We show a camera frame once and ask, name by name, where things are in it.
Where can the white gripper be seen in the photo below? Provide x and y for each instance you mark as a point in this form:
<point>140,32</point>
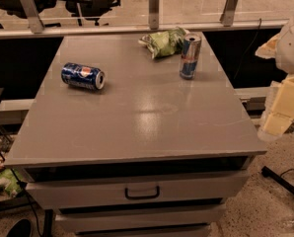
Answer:
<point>293,49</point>

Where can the blue pepsi can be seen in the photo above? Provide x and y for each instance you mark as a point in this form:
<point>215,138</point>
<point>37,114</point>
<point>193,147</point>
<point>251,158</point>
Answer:
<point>83,76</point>

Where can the red bull can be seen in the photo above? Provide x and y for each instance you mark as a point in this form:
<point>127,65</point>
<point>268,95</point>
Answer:
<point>190,54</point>

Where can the black stand leg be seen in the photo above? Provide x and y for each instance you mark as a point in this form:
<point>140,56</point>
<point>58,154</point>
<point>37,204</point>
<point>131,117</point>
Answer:
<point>267,173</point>

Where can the green chip bag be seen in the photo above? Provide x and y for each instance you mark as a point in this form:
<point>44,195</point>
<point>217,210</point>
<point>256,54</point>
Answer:
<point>163,44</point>

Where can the grey drawer cabinet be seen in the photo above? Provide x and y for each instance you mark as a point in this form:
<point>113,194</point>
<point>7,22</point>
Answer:
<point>78,149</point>

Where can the black office chair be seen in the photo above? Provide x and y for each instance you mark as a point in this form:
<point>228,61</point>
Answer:
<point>59,0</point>

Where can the snack bags on floor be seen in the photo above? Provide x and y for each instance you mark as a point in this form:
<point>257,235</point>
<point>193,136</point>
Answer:
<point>8,182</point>

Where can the black shoe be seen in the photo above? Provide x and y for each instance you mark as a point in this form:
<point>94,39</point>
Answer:
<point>23,228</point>

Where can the right metal bracket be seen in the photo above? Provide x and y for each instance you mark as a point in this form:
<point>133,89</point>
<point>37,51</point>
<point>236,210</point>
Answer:
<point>227,17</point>

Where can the metal bracket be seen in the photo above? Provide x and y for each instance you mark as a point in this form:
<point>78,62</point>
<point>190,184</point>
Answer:
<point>227,17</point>
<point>30,9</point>
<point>154,14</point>

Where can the middle metal bracket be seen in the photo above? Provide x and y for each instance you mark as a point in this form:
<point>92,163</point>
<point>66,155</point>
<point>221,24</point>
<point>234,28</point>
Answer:
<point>154,14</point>

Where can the black drawer handle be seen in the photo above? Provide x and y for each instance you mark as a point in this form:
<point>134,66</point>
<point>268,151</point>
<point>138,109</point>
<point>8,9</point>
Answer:
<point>142,194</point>

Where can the left metal bracket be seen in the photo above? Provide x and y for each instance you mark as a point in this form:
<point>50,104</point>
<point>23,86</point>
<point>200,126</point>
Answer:
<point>30,9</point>

